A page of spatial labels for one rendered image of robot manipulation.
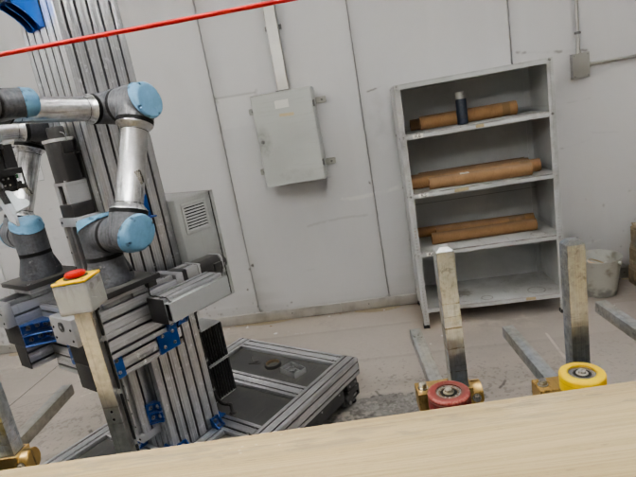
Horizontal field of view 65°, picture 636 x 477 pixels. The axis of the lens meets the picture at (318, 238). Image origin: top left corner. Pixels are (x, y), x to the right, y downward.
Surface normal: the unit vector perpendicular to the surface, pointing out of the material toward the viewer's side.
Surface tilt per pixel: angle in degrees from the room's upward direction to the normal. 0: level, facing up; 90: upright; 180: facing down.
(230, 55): 90
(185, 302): 90
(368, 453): 0
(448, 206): 90
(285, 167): 90
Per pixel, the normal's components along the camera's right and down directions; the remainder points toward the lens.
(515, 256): -0.10, 0.26
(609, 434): -0.17, -0.96
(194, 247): 0.80, 0.00
